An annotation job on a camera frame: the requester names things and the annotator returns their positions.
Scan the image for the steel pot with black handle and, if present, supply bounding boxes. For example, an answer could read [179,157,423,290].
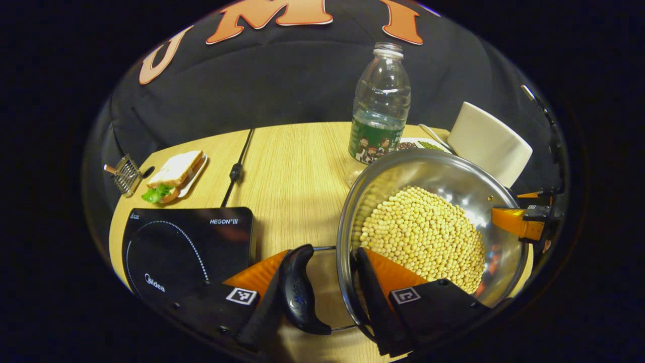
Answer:
[280,148,530,336]

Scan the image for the sandwich with lettuce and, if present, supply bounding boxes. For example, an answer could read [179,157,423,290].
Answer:
[141,150,208,204]

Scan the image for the white divided bean dish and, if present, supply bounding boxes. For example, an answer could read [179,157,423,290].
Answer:
[396,137,452,154]

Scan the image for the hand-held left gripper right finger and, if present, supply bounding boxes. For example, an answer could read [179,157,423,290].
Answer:
[355,247,492,358]

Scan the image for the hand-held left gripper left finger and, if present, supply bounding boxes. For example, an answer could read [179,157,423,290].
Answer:
[171,246,303,353]

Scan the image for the black backdrop cloth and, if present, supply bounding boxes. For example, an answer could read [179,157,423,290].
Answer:
[83,0,570,212]

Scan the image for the black power cable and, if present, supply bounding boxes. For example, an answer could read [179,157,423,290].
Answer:
[220,128,254,208]

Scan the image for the clear plastic water bottle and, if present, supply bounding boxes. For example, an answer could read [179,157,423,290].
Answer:
[348,42,412,165]

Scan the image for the small metal wire rack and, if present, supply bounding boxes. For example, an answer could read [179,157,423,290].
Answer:
[103,154,155,197]

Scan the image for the white toaster cord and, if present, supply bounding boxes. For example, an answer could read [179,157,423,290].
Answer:
[418,124,454,152]

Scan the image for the white toaster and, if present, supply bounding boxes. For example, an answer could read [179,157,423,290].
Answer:
[447,101,534,188]

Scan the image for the pile of yellow soybeans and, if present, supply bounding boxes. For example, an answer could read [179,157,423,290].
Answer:
[353,186,487,294]

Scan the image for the black induction cooktop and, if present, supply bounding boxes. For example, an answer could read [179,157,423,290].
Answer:
[121,207,259,308]

